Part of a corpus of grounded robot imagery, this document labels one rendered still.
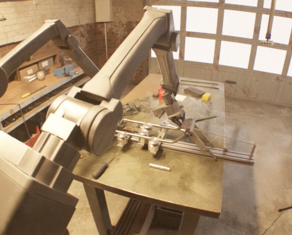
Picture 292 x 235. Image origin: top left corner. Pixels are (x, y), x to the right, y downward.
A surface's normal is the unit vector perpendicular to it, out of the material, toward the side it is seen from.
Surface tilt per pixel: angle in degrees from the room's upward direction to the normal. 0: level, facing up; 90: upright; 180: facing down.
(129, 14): 90
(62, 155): 63
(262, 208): 0
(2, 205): 30
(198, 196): 0
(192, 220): 90
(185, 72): 90
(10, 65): 89
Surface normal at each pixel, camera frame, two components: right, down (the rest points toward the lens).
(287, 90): -0.33, 0.47
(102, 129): 0.92, 0.30
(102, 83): -0.06, -0.55
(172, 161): 0.00, -0.87
